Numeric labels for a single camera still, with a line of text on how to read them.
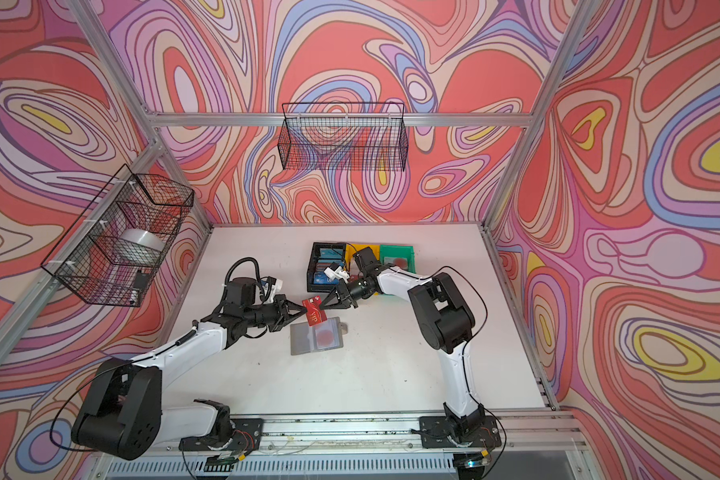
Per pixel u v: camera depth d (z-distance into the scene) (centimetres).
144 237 73
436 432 73
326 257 108
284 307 78
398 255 108
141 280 73
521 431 76
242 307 69
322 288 96
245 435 73
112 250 74
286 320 77
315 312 84
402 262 105
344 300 80
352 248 82
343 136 98
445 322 55
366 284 76
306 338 89
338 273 88
